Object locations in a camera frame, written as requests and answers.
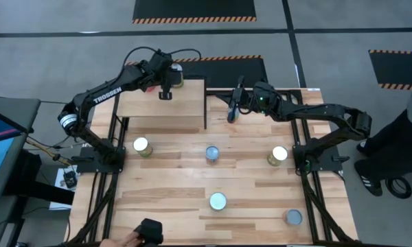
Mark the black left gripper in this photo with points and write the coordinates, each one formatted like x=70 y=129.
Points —
x=159 y=68

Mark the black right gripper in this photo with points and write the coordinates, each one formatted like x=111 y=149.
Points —
x=266 y=96

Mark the green oranges label can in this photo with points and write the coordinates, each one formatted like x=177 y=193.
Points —
x=141 y=144
x=178 y=80

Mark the pink and teal label can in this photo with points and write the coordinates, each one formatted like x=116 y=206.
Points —
x=212 y=152

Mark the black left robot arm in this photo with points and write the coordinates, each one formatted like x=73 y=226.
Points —
x=103 y=96

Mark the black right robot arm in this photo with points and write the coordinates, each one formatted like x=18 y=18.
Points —
x=316 y=115

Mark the black hazard-striped floor mat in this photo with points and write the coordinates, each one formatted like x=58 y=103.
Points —
x=233 y=72
x=192 y=8
x=398 y=68

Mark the small black device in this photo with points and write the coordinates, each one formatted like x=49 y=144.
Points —
x=70 y=179

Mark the person's shoe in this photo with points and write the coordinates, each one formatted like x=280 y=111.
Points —
x=369 y=180
x=361 y=147

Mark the tin can with silver lid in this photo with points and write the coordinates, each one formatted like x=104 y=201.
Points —
x=293 y=217

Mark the white paper sheet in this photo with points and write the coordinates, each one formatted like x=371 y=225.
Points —
x=59 y=178

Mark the black handheld device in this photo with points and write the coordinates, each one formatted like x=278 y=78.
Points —
x=151 y=230

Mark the person's hand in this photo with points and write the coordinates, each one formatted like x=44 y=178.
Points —
x=123 y=241

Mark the person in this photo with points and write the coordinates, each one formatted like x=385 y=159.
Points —
x=398 y=147

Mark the monitor with blue screen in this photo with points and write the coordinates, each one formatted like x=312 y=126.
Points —
x=0 y=151

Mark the wooden shelf with black frame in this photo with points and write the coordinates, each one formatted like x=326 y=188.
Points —
x=178 y=106

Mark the black aluminium rig frame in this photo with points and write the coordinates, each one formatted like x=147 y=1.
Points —
x=316 y=206

